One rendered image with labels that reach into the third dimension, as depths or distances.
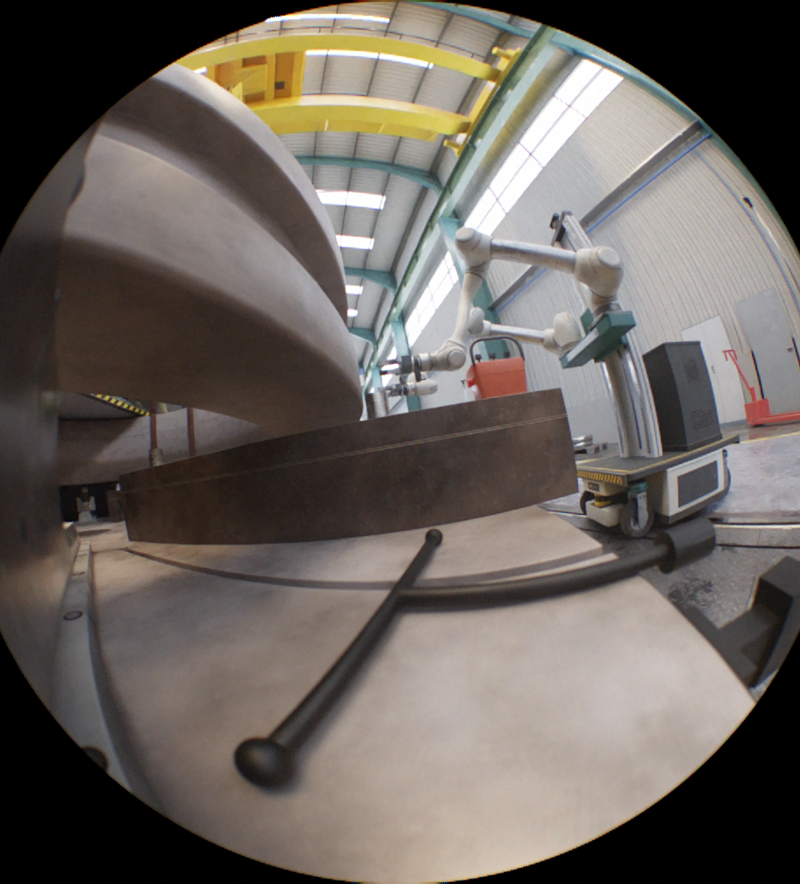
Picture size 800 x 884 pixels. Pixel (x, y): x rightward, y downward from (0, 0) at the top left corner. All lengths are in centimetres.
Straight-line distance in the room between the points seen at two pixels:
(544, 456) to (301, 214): 126
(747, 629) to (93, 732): 57
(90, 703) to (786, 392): 705
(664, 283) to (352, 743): 751
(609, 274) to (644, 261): 653
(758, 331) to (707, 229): 225
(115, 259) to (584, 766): 69
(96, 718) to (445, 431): 95
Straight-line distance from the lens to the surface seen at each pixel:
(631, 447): 174
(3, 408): 16
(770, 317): 687
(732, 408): 628
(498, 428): 92
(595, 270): 124
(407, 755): 25
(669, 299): 731
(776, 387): 675
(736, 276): 712
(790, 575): 43
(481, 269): 146
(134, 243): 50
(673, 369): 155
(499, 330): 197
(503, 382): 96
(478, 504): 91
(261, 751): 23
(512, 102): 1199
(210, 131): 107
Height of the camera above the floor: 53
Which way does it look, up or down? 4 degrees up
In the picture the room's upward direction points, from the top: 10 degrees counter-clockwise
